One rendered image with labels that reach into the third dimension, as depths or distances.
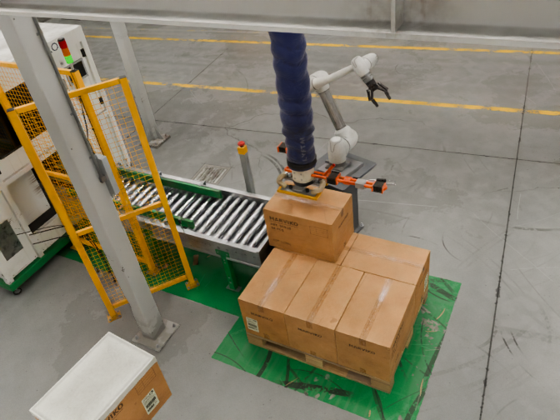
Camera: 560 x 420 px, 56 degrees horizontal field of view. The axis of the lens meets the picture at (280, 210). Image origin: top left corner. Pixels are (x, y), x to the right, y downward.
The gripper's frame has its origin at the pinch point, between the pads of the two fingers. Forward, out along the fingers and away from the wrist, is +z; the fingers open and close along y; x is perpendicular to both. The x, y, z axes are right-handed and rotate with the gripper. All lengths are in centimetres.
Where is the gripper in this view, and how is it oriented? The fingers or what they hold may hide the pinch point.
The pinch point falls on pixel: (382, 102)
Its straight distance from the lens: 434.8
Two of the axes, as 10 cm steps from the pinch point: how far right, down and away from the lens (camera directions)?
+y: 5.9, -2.8, -7.6
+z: 5.8, 8.0, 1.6
